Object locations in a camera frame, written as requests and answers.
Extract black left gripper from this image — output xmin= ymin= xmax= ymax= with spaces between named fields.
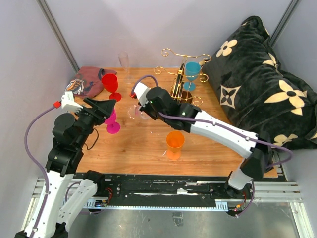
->
xmin=74 ymin=96 xmax=117 ymax=147

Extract clear round wine glass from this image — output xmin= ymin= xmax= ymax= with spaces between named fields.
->
xmin=128 ymin=104 xmax=150 ymax=120

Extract pink wine glass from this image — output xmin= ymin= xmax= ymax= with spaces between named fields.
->
xmin=104 ymin=110 xmax=120 ymax=134

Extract red wine glass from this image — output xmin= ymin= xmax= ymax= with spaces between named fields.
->
xmin=102 ymin=73 xmax=122 ymax=102

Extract maroon printed t-shirt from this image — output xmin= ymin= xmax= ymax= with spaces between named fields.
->
xmin=65 ymin=66 xmax=117 ymax=99

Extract orange wine glass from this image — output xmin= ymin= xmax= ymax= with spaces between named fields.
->
xmin=166 ymin=130 xmax=185 ymax=160

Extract gold wire glass rack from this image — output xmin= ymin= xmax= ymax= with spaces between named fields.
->
xmin=154 ymin=48 xmax=212 ymax=107

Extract clear champagne flute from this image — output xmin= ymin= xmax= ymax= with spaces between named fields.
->
xmin=118 ymin=51 xmax=133 ymax=84

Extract blue wine glass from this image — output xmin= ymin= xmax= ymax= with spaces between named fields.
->
xmin=184 ymin=62 xmax=201 ymax=92

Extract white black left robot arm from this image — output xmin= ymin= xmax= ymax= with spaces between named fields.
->
xmin=15 ymin=95 xmax=116 ymax=238

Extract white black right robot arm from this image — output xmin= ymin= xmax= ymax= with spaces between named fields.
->
xmin=134 ymin=83 xmax=272 ymax=198

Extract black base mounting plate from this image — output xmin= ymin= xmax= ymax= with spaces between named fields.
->
xmin=77 ymin=172 xmax=255 ymax=209

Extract black floral blanket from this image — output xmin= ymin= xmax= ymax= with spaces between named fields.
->
xmin=203 ymin=16 xmax=317 ymax=150

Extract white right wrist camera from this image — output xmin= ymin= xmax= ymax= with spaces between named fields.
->
xmin=130 ymin=82 xmax=150 ymax=107

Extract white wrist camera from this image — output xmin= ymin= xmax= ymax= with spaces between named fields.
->
xmin=53 ymin=91 xmax=83 ymax=113
xmin=130 ymin=82 xmax=150 ymax=107

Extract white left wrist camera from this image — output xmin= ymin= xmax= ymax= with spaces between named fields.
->
xmin=53 ymin=91 xmax=83 ymax=113

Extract aluminium frame rail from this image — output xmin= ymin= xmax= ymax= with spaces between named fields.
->
xmin=36 ymin=0 xmax=80 ymax=72

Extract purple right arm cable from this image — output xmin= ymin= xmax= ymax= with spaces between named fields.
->
xmin=133 ymin=75 xmax=294 ymax=219

